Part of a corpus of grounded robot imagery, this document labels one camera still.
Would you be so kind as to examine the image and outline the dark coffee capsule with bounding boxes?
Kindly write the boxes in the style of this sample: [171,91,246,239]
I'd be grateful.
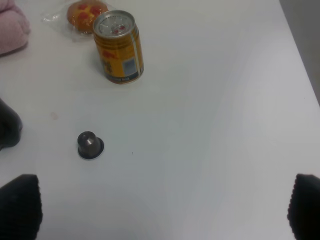
[77,131,104,160]

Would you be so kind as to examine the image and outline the gold Red Bull can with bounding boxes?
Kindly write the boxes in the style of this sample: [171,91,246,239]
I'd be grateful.
[93,10,144,84]

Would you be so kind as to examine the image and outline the wrapped bun with red topping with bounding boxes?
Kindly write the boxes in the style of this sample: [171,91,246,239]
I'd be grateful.
[41,0,112,42]

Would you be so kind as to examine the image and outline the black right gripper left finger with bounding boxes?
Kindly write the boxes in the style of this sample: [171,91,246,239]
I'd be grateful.
[0,174,43,240]

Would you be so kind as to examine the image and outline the rolled pink towel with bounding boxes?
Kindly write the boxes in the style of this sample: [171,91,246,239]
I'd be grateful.
[0,0,31,55]

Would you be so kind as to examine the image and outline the cola bottle with yellow cap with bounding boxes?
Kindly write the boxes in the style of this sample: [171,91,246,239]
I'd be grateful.
[0,99,23,150]

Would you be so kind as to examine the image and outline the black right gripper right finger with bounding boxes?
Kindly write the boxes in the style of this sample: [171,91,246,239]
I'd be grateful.
[287,173,320,240]

